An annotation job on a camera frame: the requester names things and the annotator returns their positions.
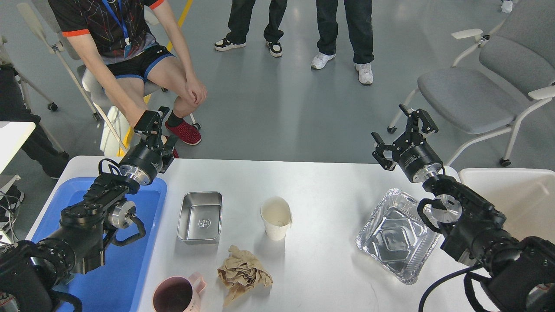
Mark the aluminium foil tray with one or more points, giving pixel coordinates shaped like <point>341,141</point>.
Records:
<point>396,237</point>

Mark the person in black trousers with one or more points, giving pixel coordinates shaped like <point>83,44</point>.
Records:
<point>33,138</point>

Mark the white paper cup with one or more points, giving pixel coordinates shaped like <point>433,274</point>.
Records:
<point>277,217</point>

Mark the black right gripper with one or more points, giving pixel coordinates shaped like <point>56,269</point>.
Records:
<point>411,151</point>

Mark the seated person black shirt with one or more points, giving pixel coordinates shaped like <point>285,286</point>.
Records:
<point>130,65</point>

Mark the pink ribbed mug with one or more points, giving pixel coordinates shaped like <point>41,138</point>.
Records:
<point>179,294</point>

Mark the crumpled brown paper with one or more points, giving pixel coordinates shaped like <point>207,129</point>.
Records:
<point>241,272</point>

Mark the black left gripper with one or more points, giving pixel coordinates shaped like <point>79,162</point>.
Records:
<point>143,163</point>

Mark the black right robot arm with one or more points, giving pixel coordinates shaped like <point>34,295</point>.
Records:
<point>516,275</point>

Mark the stainless steel rectangular container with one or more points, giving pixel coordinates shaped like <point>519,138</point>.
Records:
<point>200,218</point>

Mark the white side table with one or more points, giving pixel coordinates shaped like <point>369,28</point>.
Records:
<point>12,136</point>

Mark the grey office chair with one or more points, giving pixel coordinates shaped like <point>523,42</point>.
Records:
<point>521,51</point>

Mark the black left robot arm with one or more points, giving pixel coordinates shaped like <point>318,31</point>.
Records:
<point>30,271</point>

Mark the white plastic bin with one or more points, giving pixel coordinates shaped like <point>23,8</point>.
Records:
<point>525,196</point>

